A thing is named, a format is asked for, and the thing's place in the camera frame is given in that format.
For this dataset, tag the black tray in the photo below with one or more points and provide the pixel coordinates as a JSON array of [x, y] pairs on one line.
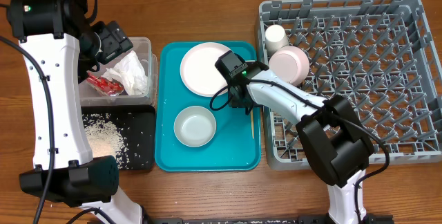
[[142, 118]]

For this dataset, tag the pink plate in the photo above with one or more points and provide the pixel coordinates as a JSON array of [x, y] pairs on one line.
[[198, 71]]

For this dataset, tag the clear plastic bin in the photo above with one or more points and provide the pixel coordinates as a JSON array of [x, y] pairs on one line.
[[142, 46]]

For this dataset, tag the grey bowl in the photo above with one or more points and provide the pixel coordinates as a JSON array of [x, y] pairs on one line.
[[195, 126]]

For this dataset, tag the white napkin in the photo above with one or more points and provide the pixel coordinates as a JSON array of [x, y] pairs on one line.
[[130, 73]]

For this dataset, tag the grey dishwasher rack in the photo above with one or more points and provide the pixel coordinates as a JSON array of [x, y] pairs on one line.
[[380, 55]]

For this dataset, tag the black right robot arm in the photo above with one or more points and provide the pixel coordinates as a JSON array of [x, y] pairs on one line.
[[338, 148]]

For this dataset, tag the red snack wrapper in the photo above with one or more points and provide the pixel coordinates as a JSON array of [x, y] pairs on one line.
[[104, 86]]

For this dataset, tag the wooden chopstick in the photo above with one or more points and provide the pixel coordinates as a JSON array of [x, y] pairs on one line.
[[252, 124]]

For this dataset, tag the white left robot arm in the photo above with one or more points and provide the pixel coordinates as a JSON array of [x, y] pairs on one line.
[[61, 42]]

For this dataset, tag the pale green cup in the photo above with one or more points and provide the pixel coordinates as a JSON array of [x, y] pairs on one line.
[[275, 39]]

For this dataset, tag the white rice pile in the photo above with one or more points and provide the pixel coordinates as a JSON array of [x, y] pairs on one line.
[[109, 135]]

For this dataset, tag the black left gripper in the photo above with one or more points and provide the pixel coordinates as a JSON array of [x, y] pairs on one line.
[[116, 41]]

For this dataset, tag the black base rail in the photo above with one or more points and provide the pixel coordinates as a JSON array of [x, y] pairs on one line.
[[241, 221]]

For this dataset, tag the pink bowl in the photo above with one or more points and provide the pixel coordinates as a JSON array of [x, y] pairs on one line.
[[290, 64]]

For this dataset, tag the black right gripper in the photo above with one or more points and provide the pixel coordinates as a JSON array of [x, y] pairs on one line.
[[235, 101]]

